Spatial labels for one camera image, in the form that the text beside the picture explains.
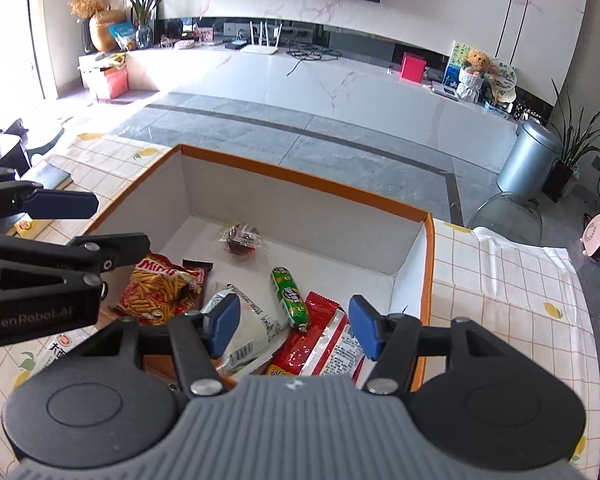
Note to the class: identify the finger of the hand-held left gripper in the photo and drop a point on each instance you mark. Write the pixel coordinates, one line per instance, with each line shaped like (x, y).
(80, 257)
(60, 204)

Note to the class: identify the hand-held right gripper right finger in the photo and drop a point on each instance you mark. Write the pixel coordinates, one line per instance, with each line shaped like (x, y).
(362, 327)

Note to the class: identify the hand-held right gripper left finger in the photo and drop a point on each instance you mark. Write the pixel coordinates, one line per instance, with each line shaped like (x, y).
(223, 321)

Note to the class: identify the white blue snack bag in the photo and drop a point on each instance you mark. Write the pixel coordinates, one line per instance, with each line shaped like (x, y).
(260, 330)

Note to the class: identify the white green spicy strip packet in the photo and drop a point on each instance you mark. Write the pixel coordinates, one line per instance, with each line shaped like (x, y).
(55, 352)

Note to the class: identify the dark red wafer bar packet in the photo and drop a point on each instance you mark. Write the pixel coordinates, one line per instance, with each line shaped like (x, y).
(199, 277)

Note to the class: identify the red snack packet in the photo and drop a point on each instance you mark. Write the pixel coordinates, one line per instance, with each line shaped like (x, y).
(310, 347)

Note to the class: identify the green sausage packet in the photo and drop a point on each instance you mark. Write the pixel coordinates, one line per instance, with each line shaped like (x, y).
(290, 300)

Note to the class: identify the red yellow stick snack bag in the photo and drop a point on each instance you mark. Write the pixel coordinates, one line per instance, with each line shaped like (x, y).
(155, 290)

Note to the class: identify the yellow marshmallow packet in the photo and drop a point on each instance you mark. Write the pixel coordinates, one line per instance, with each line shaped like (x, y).
(280, 371)

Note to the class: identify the clear packet with brown snack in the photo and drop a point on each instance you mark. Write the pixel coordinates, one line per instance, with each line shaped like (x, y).
(240, 242)

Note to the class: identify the orange cardboard box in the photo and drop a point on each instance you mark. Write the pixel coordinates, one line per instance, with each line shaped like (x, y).
(305, 210)

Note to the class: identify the black notebook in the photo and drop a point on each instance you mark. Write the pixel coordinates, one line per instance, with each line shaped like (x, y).
(55, 176)

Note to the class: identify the yellow duck note box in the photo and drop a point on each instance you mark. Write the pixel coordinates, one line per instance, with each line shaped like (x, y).
(27, 227)

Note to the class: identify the black side table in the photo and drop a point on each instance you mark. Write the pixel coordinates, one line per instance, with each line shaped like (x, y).
(2, 147)

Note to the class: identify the pink cardboard box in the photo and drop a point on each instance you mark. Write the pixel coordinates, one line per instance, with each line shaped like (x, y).
(112, 85)

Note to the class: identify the gold vase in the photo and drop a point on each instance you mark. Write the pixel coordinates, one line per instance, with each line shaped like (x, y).
(105, 32)

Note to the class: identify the clear plastic chair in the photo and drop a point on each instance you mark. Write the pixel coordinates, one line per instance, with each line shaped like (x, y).
(505, 217)

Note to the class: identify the dried yellow flowers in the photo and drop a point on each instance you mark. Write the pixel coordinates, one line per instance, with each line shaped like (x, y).
(86, 2)

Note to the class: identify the aloe plant in glass vase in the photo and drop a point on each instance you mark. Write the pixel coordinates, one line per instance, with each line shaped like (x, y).
(145, 10)

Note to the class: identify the white marble television bench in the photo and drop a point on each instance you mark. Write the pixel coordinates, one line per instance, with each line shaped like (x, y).
(330, 95)

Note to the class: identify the silver trash can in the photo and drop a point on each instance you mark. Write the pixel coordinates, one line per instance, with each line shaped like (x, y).
(527, 160)

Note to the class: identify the snake plant in black pot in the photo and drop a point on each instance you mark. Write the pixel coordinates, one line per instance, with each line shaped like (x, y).
(560, 180)

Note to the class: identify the white router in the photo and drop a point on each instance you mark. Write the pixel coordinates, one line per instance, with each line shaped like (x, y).
(259, 49)

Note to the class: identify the pink heater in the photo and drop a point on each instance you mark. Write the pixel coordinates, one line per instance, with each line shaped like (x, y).
(599, 235)

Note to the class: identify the red box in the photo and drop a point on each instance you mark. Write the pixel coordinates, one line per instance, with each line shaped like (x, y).
(413, 66)

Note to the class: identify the blue green picture box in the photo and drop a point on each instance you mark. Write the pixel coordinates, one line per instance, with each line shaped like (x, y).
(452, 67)

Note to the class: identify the round paper fan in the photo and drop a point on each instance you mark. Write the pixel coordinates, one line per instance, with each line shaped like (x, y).
(504, 77)

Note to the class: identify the brown teddy bear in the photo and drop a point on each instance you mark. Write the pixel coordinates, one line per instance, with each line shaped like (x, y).
(476, 60)

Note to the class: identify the small photo frame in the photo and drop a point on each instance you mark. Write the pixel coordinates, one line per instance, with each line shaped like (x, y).
(204, 35)

